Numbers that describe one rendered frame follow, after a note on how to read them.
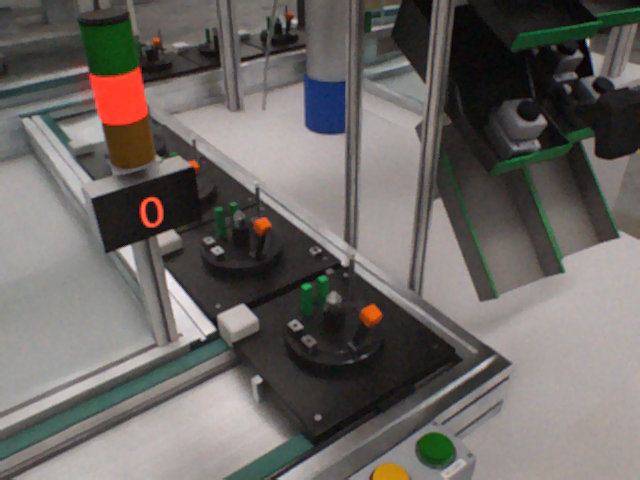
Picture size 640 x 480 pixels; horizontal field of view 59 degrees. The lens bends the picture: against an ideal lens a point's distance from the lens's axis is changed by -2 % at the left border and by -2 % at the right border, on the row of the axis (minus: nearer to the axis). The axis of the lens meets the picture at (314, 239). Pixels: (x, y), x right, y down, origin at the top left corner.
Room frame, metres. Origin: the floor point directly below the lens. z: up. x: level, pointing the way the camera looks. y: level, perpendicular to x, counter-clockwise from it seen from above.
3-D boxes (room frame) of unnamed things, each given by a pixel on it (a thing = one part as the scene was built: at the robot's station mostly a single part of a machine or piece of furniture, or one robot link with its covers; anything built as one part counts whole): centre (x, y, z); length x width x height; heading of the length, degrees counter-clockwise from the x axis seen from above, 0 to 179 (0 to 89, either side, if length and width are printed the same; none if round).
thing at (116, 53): (0.58, 0.20, 1.38); 0.05 x 0.05 x 0.05
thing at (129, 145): (0.58, 0.20, 1.28); 0.05 x 0.05 x 0.05
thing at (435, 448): (0.41, -0.13, 0.96); 0.04 x 0.04 x 0.02
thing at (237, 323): (0.62, 0.11, 0.97); 0.05 x 0.05 x 0.04; 35
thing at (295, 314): (0.59, -0.02, 0.98); 0.14 x 0.14 x 0.02
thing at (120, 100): (0.58, 0.20, 1.33); 0.05 x 0.05 x 0.05
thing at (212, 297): (0.80, 0.12, 1.01); 0.24 x 0.24 x 0.13; 35
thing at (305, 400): (0.59, -0.02, 0.96); 0.24 x 0.24 x 0.02; 35
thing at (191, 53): (1.99, 0.31, 1.01); 0.24 x 0.24 x 0.13; 35
